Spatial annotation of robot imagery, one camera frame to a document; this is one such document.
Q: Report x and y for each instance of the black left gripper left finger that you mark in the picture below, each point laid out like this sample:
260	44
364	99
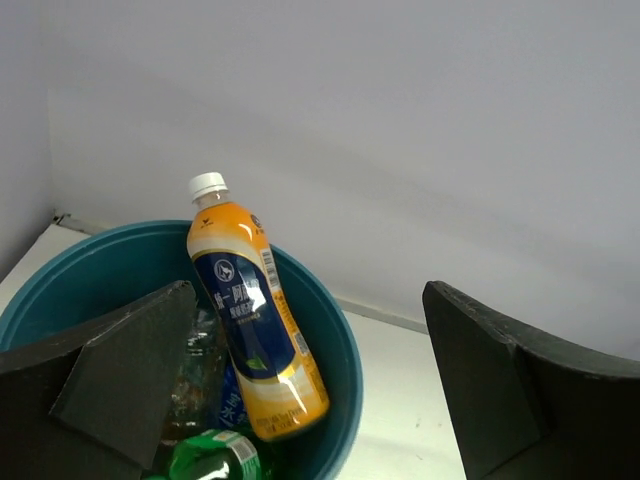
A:
90	402

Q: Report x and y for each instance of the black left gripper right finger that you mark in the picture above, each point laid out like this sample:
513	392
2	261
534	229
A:
526	404

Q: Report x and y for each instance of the clear bottle white cap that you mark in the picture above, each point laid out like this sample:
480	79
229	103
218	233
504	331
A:
199	378

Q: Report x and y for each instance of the green plastic bottle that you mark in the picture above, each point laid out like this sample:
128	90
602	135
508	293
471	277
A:
221	454

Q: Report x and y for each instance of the blue label clear bottle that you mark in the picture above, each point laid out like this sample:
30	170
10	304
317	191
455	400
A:
231	411

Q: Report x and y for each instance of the orange bottle dark label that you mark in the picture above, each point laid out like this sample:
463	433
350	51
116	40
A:
280	382

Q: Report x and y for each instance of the teal and cream bin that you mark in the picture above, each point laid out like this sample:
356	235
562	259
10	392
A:
116	267

